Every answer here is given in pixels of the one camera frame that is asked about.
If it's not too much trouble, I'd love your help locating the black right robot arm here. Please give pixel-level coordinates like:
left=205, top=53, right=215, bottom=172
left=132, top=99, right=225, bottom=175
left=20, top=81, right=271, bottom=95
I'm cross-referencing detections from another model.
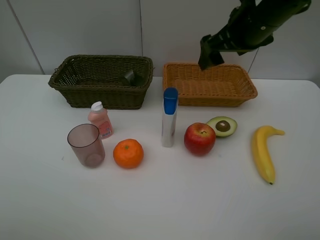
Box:
left=198, top=0, right=312, bottom=70

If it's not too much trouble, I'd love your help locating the yellow banana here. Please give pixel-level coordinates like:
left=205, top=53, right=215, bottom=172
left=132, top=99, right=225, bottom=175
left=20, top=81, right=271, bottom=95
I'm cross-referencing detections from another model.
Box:
left=251, top=125, right=285, bottom=185

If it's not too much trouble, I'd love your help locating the pink bottle white cap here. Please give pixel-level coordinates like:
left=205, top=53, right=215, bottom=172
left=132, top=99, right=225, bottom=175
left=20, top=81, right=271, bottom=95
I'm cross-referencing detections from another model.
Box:
left=88, top=101, right=114, bottom=139

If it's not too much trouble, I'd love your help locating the orange wicker basket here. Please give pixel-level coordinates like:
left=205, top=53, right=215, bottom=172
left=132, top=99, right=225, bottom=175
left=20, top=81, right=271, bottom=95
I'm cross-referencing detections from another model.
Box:
left=162, top=63, right=258, bottom=108

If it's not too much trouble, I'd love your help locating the red apple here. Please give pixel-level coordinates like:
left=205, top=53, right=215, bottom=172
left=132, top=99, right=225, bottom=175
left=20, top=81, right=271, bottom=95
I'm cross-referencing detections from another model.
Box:
left=184, top=122, right=216, bottom=157

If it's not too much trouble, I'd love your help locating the white tube blue cap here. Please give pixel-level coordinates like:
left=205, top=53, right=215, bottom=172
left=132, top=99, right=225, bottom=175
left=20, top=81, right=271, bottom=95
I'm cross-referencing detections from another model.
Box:
left=161, top=87, right=178, bottom=148

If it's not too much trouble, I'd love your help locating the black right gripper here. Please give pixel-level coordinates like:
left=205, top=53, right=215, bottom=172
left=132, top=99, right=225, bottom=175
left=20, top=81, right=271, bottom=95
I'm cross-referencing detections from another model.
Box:
left=198, top=24, right=240, bottom=70

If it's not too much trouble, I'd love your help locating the dark green wicker basket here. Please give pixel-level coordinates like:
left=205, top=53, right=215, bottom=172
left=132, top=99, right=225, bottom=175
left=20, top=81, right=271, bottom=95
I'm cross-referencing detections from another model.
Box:
left=48, top=54, right=154, bottom=110

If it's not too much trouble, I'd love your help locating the translucent pink plastic cup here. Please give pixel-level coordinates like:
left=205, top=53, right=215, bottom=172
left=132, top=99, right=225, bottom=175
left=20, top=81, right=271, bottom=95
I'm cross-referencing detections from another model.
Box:
left=67, top=123, right=106, bottom=168

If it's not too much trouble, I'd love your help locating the dark green pump bottle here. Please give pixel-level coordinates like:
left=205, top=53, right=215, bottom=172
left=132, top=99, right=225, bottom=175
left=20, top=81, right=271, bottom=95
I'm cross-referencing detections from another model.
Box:
left=119, top=69, right=144, bottom=87

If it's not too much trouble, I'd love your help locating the halved avocado with pit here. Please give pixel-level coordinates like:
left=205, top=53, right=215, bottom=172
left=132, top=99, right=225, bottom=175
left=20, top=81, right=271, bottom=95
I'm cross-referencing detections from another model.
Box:
left=206, top=116, right=238, bottom=138

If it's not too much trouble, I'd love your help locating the orange tangerine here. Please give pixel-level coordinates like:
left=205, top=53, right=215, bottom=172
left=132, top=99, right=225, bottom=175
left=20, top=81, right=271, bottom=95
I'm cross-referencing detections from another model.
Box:
left=113, top=138, right=144, bottom=169

